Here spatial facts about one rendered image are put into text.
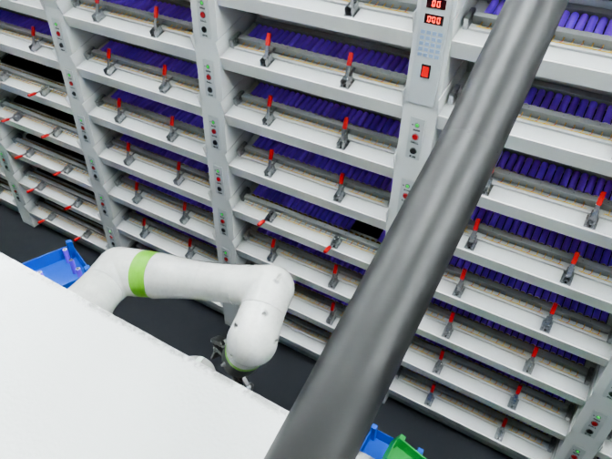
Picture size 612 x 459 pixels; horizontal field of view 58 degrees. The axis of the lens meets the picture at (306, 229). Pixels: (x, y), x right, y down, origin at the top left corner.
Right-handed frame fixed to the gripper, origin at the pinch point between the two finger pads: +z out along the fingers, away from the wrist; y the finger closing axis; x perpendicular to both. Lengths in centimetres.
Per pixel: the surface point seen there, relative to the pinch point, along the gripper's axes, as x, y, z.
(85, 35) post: -11, 140, 16
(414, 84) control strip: -61, 37, -55
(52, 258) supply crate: 26, 77, 58
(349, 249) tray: -58, 22, 8
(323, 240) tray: -53, 29, 12
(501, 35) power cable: 16, -11, -136
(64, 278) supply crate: 25, 67, 55
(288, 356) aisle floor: -46, 8, 79
